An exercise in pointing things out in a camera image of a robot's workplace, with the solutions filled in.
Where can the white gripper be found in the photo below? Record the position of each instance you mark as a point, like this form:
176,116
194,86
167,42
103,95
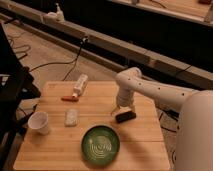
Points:
124,98

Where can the black eraser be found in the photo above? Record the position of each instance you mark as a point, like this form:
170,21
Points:
122,117

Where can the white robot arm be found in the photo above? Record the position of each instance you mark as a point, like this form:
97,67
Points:
194,141

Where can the green plate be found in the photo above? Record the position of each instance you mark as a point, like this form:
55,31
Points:
100,145

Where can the white bottle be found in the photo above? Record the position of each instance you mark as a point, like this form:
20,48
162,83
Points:
80,85

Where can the red marker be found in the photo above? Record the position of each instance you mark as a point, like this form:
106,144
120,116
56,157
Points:
69,98

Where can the white paper cup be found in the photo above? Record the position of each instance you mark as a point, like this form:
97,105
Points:
39,122

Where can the black chair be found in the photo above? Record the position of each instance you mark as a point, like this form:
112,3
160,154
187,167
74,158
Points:
16,84

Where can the wooden rail beam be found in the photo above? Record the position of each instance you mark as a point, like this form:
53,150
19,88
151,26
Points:
167,47

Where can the white object on rail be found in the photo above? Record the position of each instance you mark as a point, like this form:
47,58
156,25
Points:
58,15

